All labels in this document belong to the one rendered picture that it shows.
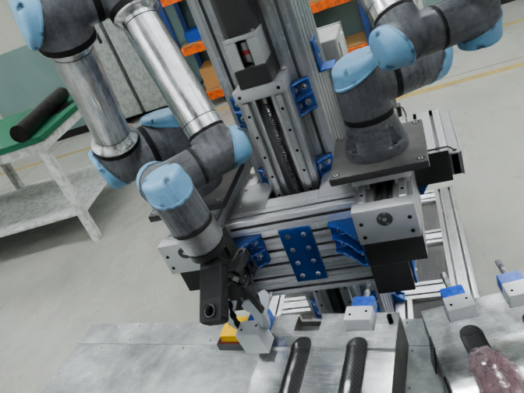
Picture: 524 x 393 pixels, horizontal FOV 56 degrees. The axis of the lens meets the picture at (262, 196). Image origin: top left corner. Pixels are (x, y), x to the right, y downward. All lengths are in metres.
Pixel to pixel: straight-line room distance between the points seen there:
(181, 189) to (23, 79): 6.72
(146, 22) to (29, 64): 6.36
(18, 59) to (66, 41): 6.36
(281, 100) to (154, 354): 0.70
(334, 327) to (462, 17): 0.59
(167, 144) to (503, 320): 0.83
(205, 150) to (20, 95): 6.73
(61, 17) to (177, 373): 0.78
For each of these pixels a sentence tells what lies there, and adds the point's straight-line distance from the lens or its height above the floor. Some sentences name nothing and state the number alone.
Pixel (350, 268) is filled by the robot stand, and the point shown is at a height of 0.74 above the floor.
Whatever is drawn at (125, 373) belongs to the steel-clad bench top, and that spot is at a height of 0.80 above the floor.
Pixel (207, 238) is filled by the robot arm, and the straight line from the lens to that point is 0.83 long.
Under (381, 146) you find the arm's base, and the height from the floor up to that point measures 1.07.
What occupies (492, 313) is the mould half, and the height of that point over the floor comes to 0.85.
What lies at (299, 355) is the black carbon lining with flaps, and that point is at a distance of 0.98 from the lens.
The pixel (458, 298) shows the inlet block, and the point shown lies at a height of 0.88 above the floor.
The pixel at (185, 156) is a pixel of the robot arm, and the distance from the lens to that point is 0.91.
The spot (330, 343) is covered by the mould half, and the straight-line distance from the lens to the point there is 0.97.
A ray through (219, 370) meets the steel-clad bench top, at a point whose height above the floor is 0.80.
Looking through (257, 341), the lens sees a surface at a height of 0.94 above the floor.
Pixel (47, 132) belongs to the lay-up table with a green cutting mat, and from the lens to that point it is 3.74.
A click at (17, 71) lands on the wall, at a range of 7.45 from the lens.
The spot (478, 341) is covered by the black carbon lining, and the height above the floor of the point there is 0.85.
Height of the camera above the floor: 1.58
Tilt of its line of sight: 27 degrees down
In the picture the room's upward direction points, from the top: 22 degrees counter-clockwise
